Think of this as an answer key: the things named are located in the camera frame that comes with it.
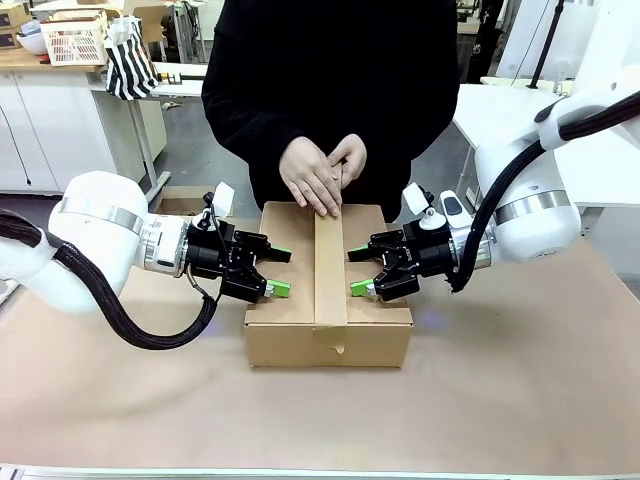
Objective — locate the black stand pole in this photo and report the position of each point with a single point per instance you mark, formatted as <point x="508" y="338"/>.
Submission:
<point x="545" y="45"/>

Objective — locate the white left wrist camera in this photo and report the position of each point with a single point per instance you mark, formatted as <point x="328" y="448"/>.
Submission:
<point x="223" y="197"/>

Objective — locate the brown cardboard shipping box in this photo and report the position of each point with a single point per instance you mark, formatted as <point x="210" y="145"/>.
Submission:
<point x="290" y="345"/>

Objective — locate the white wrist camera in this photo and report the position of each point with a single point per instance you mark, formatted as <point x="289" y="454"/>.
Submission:
<point x="223" y="197"/>
<point x="415" y="200"/>

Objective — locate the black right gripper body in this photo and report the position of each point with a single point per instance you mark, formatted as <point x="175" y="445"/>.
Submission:
<point x="430" y="255"/>

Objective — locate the black white striped bag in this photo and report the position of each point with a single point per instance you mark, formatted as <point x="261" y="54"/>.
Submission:
<point x="127" y="70"/>

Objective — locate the large white table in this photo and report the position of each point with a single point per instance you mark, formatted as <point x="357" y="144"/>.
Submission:
<point x="495" y="110"/>

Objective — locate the open cardboard box on floor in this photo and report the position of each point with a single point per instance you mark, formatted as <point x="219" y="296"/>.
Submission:
<point x="185" y="200"/>

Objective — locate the person's left hand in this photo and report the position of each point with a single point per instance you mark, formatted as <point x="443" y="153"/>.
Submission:
<point x="355" y="157"/>

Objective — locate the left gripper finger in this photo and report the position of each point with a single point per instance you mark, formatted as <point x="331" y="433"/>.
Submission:
<point x="247" y="287"/>
<point x="255" y="247"/>

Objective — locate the brown packing tape strip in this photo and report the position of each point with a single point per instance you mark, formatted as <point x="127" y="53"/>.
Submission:
<point x="330" y="270"/>

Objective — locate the person black sweater blue jeans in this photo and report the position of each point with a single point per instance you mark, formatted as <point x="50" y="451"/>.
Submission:
<point x="325" y="60"/>

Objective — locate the black long bar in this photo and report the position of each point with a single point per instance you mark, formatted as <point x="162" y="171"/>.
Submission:
<point x="182" y="77"/>

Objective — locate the brown cardboard storage box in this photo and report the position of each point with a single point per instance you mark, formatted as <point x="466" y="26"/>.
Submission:
<point x="9" y="40"/>
<point x="12" y="15"/>

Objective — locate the person's right forearm black sleeve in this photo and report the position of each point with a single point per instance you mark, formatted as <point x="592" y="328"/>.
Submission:
<point x="250" y="130"/>

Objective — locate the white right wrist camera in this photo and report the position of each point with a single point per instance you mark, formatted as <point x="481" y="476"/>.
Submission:
<point x="415" y="200"/>

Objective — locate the person's left forearm black sleeve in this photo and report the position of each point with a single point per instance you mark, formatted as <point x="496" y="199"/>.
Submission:
<point x="395" y="145"/>

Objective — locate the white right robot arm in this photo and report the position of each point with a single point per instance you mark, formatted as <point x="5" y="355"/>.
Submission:
<point x="535" y="225"/>

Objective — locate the person's right hand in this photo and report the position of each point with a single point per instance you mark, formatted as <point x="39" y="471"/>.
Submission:
<point x="310" y="175"/>

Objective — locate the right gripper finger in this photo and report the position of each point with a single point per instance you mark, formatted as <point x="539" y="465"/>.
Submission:
<point x="387" y="245"/>
<point x="395" y="285"/>

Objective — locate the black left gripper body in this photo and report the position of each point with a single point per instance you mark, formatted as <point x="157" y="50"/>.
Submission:
<point x="210" y="262"/>

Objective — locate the white basket with red items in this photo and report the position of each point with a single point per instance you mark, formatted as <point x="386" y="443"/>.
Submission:
<point x="75" y="40"/>

